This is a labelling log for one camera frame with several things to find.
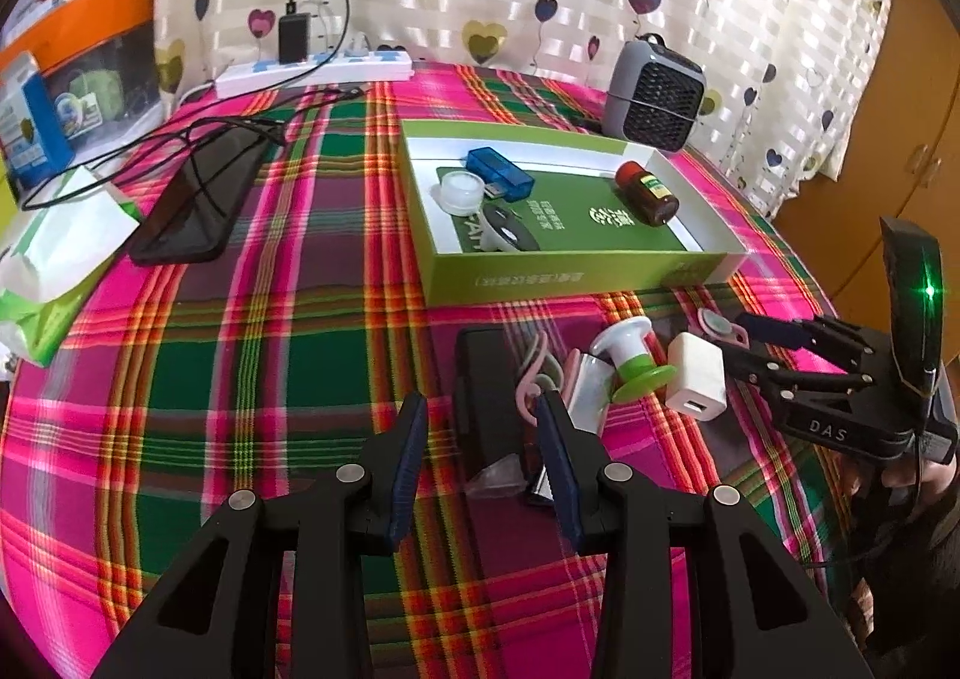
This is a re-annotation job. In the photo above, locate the black charging cable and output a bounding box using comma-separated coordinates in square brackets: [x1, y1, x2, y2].
[19, 86, 368, 211]

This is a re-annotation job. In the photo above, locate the green and white spool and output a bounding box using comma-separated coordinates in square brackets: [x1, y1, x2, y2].
[589, 319, 680, 404]

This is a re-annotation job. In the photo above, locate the plaid tablecloth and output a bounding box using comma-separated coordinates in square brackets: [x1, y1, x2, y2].
[0, 59, 901, 679]

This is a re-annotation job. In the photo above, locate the blue translucent usb device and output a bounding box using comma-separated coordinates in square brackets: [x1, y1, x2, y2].
[465, 146, 535, 202]

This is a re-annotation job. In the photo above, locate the grey mini fan heater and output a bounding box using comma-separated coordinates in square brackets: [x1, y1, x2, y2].
[604, 34, 707, 143]

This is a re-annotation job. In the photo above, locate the black phone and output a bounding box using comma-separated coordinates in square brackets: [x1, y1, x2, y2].
[131, 125, 267, 265]

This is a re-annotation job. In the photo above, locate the white power strip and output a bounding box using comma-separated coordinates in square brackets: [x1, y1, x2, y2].
[214, 49, 415, 98]

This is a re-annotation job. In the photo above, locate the wooden cabinet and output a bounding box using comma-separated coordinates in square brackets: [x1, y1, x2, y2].
[772, 0, 960, 380]

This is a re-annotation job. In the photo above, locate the green tissue pack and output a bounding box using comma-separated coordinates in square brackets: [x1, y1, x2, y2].
[0, 169, 143, 369]

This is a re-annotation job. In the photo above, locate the black flashlight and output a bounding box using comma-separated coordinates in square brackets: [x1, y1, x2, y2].
[455, 328, 542, 496]

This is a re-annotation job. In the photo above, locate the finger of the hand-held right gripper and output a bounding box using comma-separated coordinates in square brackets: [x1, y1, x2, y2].
[712, 343, 863, 417]
[739, 313, 878, 372]

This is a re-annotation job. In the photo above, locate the white translucent jar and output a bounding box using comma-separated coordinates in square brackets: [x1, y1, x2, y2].
[437, 172, 488, 219]

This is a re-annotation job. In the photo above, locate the orange rimmed storage bin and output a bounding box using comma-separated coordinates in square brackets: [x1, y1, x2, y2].
[0, 0, 162, 125]

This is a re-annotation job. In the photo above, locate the black round disc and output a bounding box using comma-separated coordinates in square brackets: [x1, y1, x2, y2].
[480, 199, 542, 252]

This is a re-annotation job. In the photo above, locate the green cardboard box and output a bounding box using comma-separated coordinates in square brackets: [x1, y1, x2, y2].
[397, 118, 751, 305]

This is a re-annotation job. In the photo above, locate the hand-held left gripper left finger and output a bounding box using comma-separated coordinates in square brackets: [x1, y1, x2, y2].
[90, 391, 430, 679]

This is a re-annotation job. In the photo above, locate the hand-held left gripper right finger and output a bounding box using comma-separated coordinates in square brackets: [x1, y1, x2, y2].
[535, 391, 875, 679]

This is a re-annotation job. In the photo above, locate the person's right hand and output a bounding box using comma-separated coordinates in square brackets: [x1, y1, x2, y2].
[844, 457, 960, 537]

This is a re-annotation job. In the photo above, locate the brown medicine bottle red cap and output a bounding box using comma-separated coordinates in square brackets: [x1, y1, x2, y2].
[615, 161, 680, 228]

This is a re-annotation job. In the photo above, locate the black adapter cable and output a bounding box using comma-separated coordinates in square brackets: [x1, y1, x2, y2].
[289, 0, 353, 72]

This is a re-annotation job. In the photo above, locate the black power adapter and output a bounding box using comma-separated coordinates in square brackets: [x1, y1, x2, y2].
[277, 13, 312, 62]

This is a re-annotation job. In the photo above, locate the white usb charger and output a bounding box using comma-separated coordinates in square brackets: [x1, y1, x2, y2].
[664, 332, 727, 421]

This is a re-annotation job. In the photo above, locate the blue carton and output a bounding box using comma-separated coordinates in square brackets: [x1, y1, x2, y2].
[0, 52, 76, 191]

